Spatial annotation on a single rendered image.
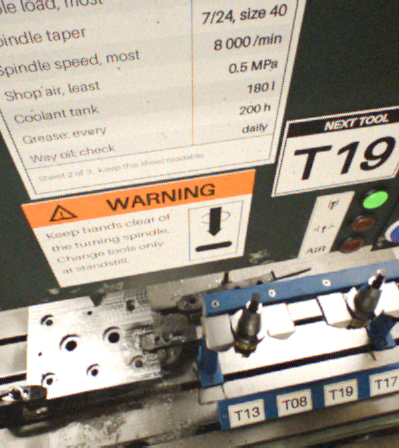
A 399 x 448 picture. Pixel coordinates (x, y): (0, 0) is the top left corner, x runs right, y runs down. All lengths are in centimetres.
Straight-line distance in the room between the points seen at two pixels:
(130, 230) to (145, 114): 10
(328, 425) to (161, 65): 99
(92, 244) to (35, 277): 6
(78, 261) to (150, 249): 6
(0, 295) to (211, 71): 25
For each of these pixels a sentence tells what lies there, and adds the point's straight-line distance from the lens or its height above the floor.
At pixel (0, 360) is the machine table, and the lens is 123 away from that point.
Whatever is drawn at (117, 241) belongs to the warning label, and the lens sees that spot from 34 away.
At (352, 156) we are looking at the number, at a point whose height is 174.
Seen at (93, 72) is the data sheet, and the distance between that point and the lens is 24.
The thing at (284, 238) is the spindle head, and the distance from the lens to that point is 39.
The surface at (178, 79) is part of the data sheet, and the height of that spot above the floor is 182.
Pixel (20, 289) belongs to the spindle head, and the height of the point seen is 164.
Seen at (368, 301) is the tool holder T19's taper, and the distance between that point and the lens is 85.
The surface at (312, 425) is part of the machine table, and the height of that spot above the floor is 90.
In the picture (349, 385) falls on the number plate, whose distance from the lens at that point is 112.
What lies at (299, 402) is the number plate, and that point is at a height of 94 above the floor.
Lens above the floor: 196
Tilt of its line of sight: 53 degrees down
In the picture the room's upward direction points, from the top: straight up
